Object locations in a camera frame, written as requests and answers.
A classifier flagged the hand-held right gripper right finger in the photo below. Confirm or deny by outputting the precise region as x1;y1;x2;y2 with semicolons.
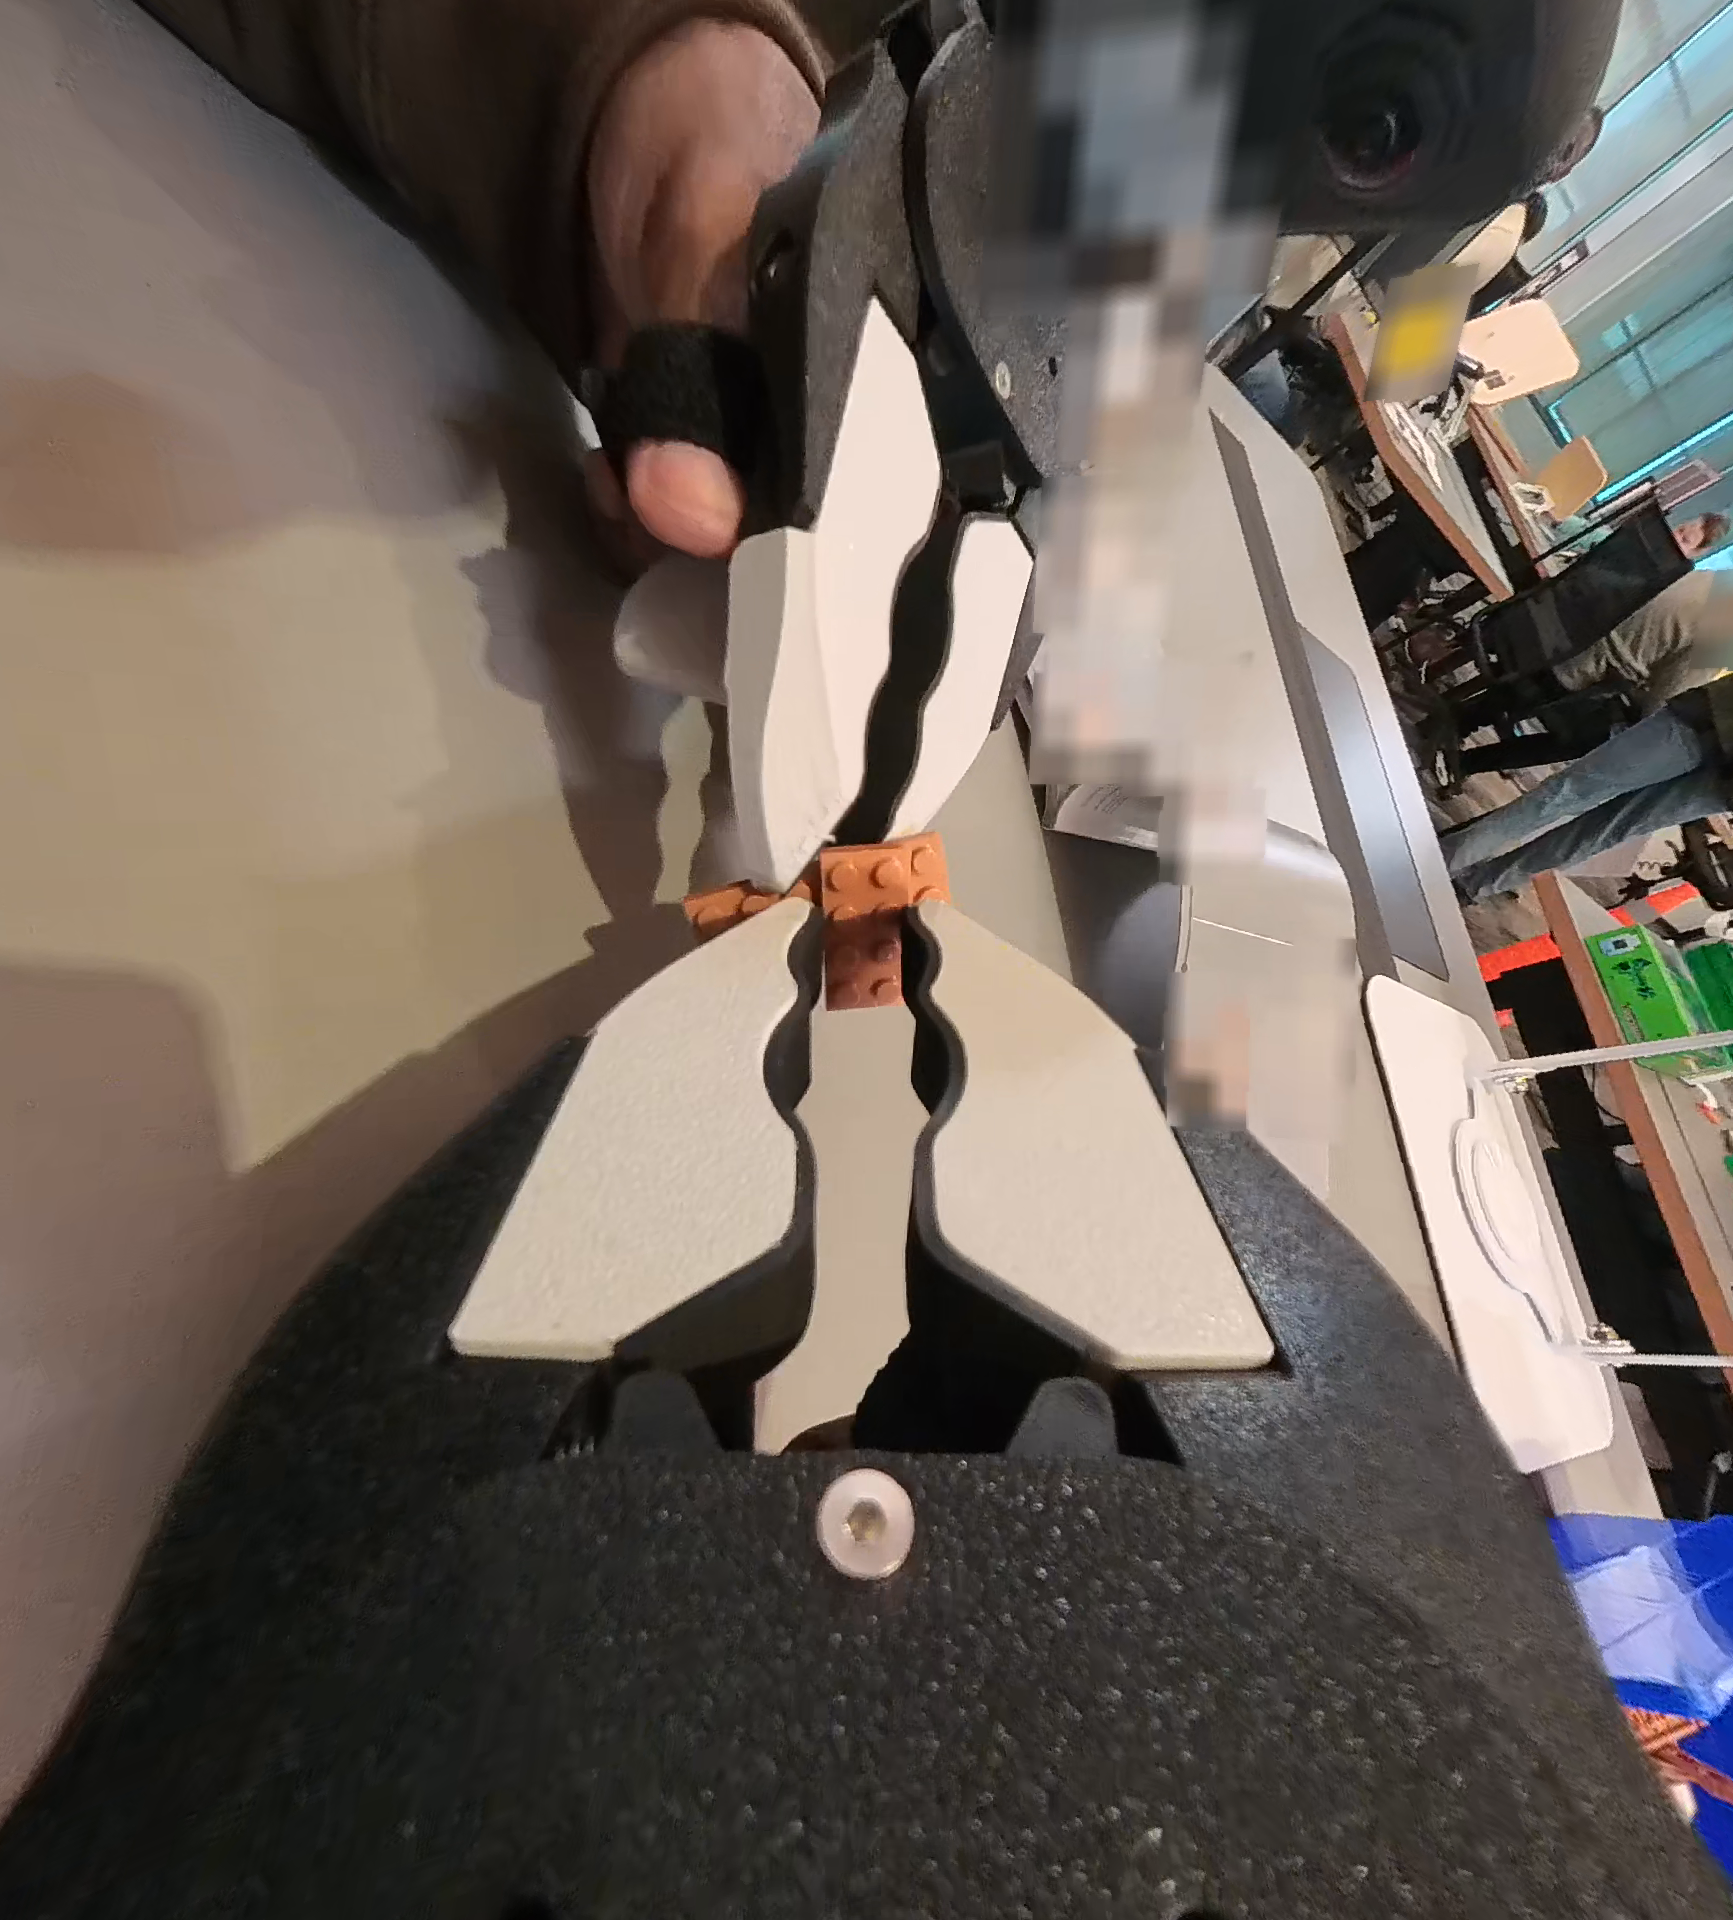
905;900;1276;1374

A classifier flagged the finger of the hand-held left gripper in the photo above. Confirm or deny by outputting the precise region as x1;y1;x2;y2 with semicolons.
725;300;947;889
885;509;1039;842

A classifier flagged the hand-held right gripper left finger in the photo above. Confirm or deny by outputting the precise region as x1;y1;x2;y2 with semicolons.
446;900;822;1363

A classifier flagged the grey instruction booklet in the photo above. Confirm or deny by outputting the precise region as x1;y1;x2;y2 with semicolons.
1039;776;1370;1141

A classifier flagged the brown long plate brick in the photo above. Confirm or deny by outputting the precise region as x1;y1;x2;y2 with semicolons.
683;834;952;941

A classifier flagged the brown short plate brick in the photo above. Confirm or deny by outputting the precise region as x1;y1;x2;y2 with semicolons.
821;926;909;1014

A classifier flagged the pile of brown toy bricks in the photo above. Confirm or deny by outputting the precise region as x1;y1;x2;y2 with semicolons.
1624;1702;1733;1823

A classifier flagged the person's left forearm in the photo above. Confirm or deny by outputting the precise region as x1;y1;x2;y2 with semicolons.
131;0;831;384

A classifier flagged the wooden office desk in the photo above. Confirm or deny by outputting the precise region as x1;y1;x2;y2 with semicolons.
1534;870;1733;1519

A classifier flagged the grey desk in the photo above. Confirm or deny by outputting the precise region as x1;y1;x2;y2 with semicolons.
0;0;1664;1920

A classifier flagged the person's left hand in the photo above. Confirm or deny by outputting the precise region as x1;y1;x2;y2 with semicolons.
578;47;827;560

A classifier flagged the black office chair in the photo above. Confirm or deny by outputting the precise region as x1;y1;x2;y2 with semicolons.
1473;524;1693;722

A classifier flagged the green box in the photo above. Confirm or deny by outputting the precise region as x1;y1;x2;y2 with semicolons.
1588;922;1733;1074

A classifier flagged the small wooden panel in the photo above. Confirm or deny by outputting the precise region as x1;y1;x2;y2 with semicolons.
1459;300;1582;396

